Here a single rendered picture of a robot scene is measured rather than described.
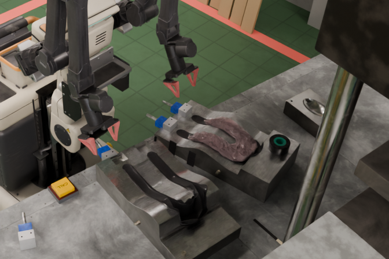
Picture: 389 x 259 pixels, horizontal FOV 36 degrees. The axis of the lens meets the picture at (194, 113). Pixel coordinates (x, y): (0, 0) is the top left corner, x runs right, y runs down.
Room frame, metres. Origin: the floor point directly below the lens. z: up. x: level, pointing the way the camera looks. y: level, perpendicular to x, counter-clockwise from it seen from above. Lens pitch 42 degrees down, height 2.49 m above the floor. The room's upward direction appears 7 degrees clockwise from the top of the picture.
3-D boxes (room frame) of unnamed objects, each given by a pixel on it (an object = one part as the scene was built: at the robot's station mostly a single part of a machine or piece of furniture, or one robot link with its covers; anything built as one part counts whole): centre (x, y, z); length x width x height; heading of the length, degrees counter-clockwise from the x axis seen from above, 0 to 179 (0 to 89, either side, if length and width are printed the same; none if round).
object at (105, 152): (1.58, 0.33, 0.83); 0.13 x 0.05 x 0.05; 39
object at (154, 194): (1.38, 0.07, 0.92); 0.35 x 0.16 x 0.09; 44
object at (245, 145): (1.67, -0.13, 0.90); 0.26 x 0.18 x 0.08; 61
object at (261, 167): (1.67, -0.14, 0.85); 0.50 x 0.26 x 0.11; 61
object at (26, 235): (1.18, 0.51, 0.83); 0.13 x 0.05 x 0.05; 23
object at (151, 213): (1.36, 0.06, 0.87); 0.50 x 0.26 x 0.14; 44
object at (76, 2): (1.51, 0.38, 1.40); 0.11 x 0.06 x 0.43; 145
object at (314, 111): (1.94, -0.50, 0.83); 0.20 x 0.15 x 0.07; 44
